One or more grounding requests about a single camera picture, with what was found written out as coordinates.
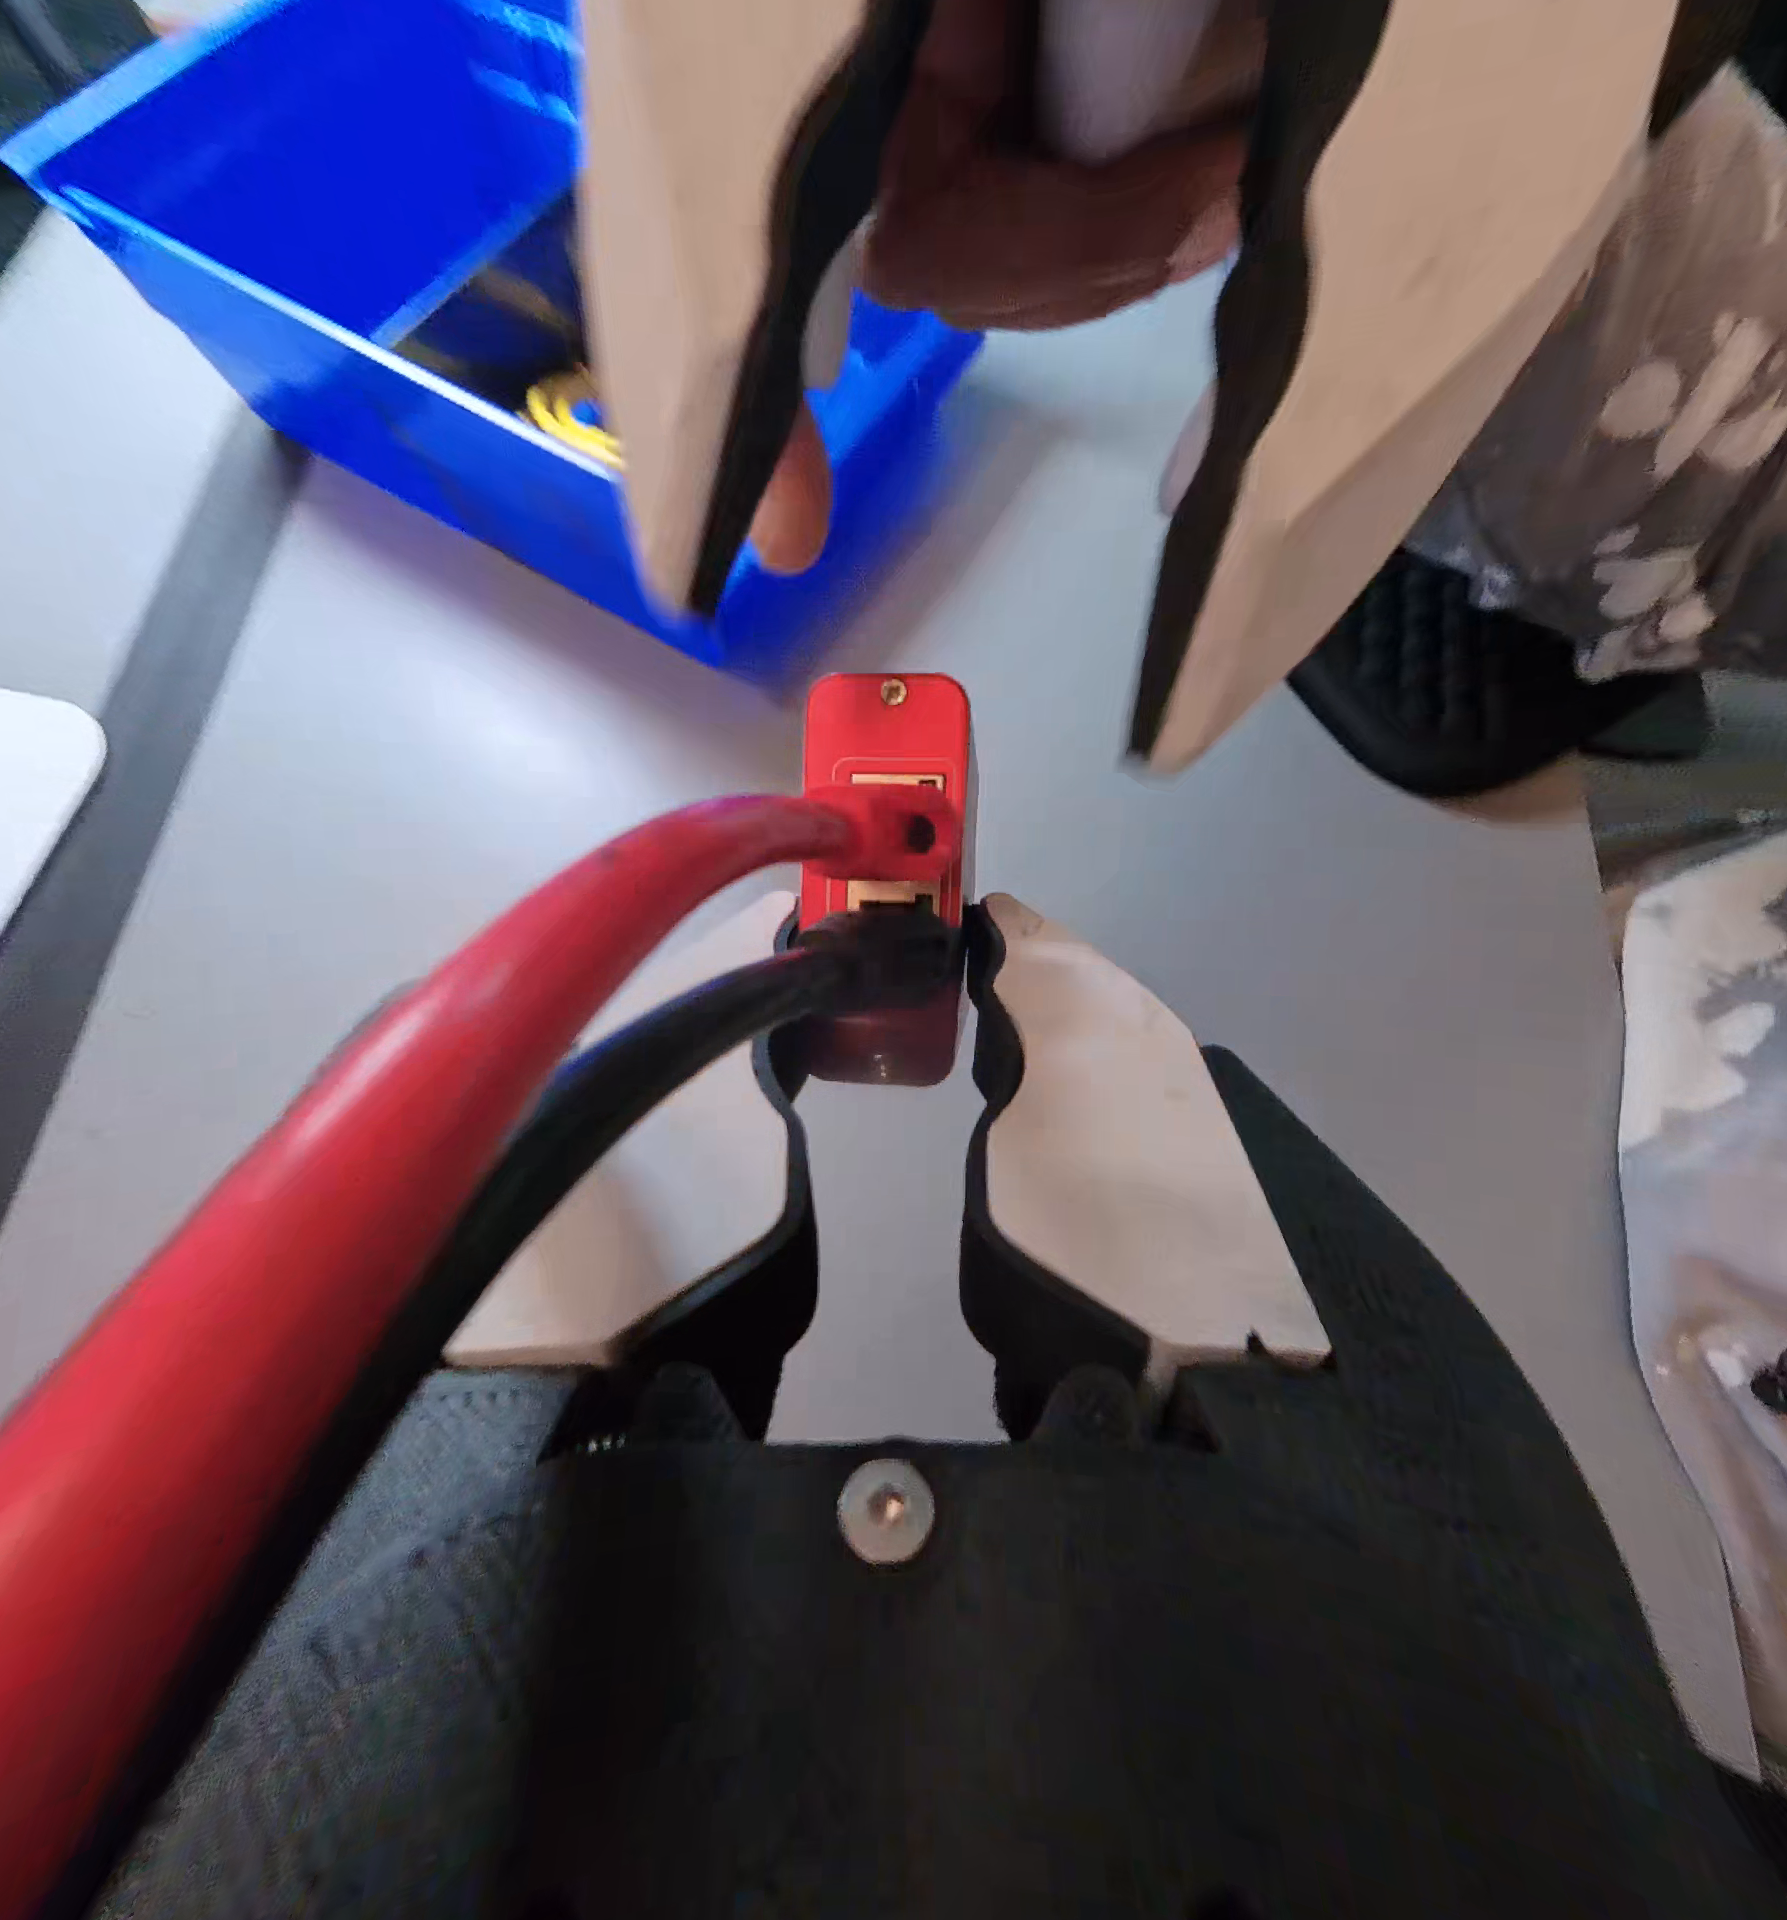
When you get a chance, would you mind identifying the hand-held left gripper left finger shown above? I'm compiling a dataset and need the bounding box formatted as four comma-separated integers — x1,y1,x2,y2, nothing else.
443,894,819,1372

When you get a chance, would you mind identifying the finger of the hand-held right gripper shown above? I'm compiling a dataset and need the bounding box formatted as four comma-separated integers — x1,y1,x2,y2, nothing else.
569,0,935,620
1125,0,1685,776

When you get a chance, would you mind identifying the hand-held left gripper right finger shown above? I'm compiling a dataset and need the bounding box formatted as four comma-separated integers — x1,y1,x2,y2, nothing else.
959,892,1333,1375

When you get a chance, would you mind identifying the yellow ethernet cable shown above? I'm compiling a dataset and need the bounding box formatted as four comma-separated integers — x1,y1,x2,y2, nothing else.
523,365,627,470

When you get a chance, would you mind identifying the black ethernet cable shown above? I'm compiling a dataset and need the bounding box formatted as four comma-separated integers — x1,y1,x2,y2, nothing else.
37,906,971,1920

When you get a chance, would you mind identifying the blue plastic bin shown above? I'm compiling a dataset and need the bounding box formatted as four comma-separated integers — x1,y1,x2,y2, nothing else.
0,0,987,687

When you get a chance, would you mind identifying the red ethernet cable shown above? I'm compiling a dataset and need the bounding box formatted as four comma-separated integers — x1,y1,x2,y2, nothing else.
0,785,971,1920

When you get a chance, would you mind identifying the red ethernet splitter box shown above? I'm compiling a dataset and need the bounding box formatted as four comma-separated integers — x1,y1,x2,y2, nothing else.
801,670,975,1088

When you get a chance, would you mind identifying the person's right hand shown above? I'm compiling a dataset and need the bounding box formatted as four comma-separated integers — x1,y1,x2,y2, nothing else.
749,0,1273,582

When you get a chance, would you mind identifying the white stand base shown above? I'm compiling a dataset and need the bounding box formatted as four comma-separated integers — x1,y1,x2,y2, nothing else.
0,671,109,1039

